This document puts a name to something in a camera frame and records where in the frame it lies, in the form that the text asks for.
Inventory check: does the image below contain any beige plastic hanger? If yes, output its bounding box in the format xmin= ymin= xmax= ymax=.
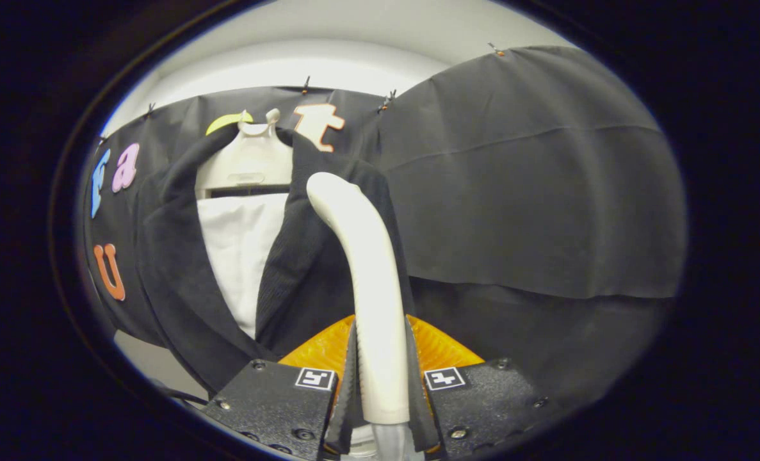
xmin=195 ymin=108 xmax=294 ymax=199

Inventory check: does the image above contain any black backdrop cloth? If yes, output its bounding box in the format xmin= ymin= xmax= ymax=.
xmin=82 ymin=45 xmax=688 ymax=410

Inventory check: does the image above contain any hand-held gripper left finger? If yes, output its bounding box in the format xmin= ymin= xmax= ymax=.
xmin=202 ymin=315 xmax=359 ymax=461

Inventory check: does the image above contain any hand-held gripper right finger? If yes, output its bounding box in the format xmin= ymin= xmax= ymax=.
xmin=405 ymin=314 xmax=550 ymax=460

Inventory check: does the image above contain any row of backdrop clips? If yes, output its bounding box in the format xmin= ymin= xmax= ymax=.
xmin=144 ymin=42 xmax=506 ymax=119

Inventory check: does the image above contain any black blazer jacket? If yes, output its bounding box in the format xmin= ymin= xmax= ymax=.
xmin=133 ymin=123 xmax=416 ymax=394

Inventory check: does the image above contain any white garment steamer head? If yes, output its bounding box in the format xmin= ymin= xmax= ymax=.
xmin=306 ymin=172 xmax=412 ymax=425

